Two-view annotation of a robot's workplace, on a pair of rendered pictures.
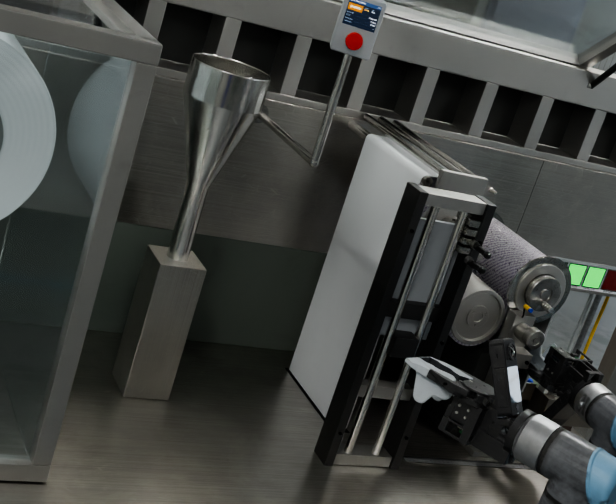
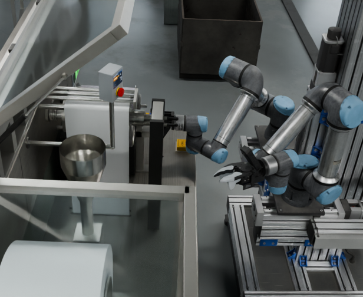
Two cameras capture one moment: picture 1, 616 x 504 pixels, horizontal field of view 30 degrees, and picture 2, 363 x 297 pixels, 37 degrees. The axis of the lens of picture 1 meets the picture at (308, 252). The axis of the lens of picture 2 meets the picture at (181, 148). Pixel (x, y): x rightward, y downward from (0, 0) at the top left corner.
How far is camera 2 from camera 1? 1.78 m
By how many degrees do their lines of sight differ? 58
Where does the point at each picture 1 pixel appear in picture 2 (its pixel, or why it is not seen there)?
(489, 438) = (257, 177)
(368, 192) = (86, 129)
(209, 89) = (97, 167)
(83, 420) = not seen: outside the picture
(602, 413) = (192, 125)
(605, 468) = (294, 156)
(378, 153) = (82, 112)
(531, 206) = not seen: hidden behind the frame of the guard
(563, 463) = (285, 165)
